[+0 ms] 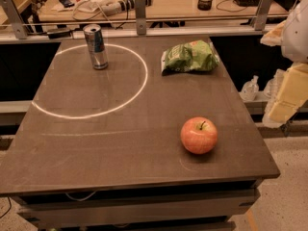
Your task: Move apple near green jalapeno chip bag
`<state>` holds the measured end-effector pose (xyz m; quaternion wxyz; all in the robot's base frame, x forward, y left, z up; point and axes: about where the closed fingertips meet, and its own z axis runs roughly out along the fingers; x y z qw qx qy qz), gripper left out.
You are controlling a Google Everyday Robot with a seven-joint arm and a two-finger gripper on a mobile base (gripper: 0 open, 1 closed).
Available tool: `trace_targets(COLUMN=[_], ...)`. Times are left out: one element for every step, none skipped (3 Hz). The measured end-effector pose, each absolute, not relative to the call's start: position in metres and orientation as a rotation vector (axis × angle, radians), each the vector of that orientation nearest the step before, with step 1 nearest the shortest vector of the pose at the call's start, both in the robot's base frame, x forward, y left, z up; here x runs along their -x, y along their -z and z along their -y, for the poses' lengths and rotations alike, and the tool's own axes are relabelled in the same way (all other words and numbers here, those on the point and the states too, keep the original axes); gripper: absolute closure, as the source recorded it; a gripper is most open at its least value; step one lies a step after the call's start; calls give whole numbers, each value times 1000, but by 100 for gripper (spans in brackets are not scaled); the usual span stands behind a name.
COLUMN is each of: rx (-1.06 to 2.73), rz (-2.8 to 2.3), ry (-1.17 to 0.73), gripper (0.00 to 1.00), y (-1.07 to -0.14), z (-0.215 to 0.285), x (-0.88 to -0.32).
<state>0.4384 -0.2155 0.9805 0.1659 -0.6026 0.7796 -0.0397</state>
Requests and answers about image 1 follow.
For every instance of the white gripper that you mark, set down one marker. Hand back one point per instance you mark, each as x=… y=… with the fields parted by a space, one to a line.
x=296 y=36

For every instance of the red yellow apple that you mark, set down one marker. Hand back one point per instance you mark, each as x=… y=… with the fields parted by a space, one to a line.
x=199 y=135

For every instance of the green jalapeno chip bag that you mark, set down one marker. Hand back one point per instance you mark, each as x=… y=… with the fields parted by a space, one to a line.
x=194 y=56

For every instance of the clear plastic bottle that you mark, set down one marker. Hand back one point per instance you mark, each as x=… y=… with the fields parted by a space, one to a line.
x=250 y=89
x=273 y=85

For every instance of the black mesh cup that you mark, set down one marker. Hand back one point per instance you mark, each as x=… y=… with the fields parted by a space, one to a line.
x=204 y=5

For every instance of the white power strip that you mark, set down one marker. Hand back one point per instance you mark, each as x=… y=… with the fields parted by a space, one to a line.
x=122 y=6

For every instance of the silver blue drink can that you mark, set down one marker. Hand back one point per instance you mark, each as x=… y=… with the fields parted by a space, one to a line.
x=96 y=46

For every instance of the wooden desk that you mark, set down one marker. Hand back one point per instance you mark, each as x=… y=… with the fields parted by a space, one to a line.
x=54 y=11

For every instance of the right metal bracket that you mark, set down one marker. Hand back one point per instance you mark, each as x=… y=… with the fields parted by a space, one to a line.
x=260 y=18

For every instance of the metal bracket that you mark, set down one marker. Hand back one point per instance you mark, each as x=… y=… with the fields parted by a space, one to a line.
x=14 y=18
x=140 y=17
x=260 y=18

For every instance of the middle metal bracket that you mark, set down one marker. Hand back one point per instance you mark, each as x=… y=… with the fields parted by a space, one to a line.
x=140 y=17

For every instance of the black device on rail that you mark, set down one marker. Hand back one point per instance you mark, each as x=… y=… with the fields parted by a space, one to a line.
x=58 y=33

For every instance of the left metal bracket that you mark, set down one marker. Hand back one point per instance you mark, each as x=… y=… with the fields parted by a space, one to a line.
x=14 y=18

